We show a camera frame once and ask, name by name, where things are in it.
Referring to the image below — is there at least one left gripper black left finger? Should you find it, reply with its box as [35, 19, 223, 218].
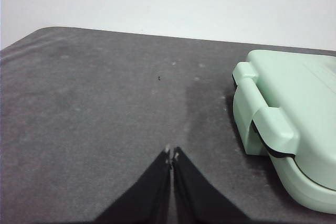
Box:
[91, 145, 173, 224]

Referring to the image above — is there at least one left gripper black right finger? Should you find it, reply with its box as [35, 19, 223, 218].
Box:
[170, 146, 250, 224]

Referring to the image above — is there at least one mint green hinged grill lid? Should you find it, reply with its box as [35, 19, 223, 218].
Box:
[232, 49, 336, 168]

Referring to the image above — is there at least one mint green breakfast machine base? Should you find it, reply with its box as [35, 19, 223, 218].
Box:
[233, 84, 336, 215]

